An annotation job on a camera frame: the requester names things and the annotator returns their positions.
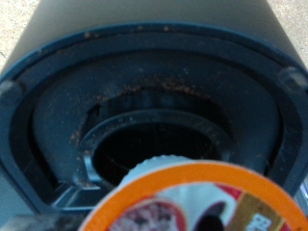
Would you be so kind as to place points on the orange-rimmed coffee pod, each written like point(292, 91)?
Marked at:
point(179, 179)

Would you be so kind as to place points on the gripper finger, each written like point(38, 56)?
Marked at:
point(38, 224)

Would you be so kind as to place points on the black Keurig coffee machine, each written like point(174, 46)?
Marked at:
point(160, 64)

